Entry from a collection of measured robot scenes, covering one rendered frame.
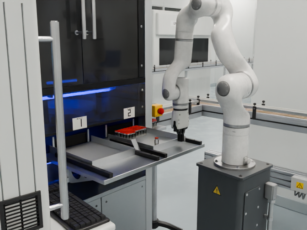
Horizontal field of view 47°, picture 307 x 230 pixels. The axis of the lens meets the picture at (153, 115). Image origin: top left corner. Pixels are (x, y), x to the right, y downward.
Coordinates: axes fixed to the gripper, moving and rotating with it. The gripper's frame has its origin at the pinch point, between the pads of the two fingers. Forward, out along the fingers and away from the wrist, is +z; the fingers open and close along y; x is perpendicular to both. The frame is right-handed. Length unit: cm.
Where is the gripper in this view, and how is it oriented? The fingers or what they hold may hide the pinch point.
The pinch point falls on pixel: (180, 137)
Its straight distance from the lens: 188.6
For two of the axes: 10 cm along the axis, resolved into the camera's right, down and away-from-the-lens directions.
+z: 0.2, 9.8, 1.9
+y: -6.8, 1.5, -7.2
